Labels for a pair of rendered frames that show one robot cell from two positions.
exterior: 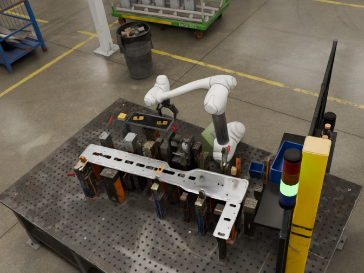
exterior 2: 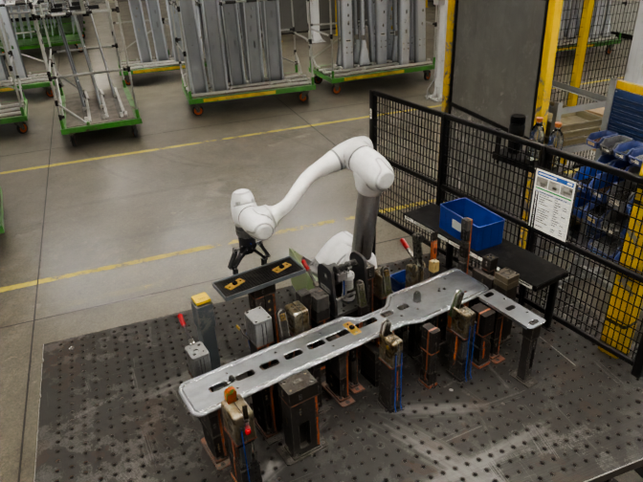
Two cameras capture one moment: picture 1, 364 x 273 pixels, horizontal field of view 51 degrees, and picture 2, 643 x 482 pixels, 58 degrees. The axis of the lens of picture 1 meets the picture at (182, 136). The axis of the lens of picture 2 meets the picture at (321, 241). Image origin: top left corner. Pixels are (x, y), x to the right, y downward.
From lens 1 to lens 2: 2.31 m
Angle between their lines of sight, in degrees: 49
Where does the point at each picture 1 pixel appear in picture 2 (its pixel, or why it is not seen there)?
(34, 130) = not seen: outside the picture
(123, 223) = (366, 462)
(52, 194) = not seen: outside the picture
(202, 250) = (496, 391)
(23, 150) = not seen: outside the picture
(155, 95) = (269, 213)
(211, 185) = (435, 296)
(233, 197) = (476, 289)
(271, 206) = (520, 265)
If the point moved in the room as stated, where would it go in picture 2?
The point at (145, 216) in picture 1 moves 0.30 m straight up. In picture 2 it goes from (377, 426) to (378, 366)
